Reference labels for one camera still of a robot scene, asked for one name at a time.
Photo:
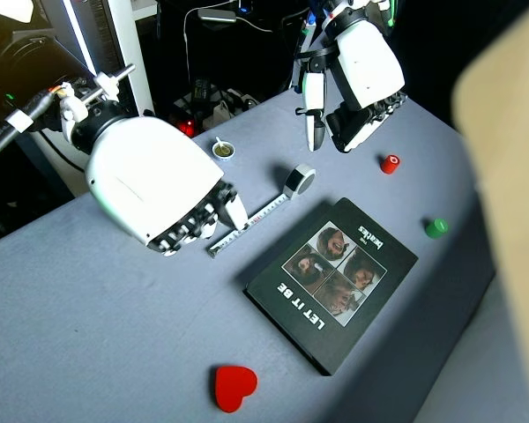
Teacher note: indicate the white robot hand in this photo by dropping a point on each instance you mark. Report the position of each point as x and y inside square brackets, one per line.
[150, 176]
[366, 66]

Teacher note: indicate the flat grey device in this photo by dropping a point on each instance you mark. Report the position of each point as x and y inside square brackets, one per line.
[216, 15]

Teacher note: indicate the grey tape measure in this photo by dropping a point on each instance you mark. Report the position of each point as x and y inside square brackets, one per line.
[300, 178]

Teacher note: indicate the black power adapter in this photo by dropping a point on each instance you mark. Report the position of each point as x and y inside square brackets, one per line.
[205, 90]

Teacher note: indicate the small bowl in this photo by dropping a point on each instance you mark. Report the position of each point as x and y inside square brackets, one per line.
[224, 153]

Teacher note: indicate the black Beatles book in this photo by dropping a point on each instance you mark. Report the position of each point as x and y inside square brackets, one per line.
[291, 299]

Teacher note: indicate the beige board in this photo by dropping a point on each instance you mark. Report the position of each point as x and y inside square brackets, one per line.
[507, 154]

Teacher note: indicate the grey table cloth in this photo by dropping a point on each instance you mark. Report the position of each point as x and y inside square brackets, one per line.
[114, 330]

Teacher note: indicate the small white spoon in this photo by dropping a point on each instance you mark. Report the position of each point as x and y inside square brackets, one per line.
[220, 143]

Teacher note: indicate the power strip with plugs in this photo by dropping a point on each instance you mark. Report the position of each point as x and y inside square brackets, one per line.
[229, 106]

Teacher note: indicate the green cylinder block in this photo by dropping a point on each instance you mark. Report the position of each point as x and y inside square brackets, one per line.
[436, 228]

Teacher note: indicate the red heart block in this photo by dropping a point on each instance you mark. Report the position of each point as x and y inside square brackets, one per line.
[233, 388]

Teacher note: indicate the red cylinder block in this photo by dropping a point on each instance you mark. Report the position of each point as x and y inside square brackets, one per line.
[389, 165]

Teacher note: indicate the white metal frame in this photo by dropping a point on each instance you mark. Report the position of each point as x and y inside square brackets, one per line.
[130, 53]

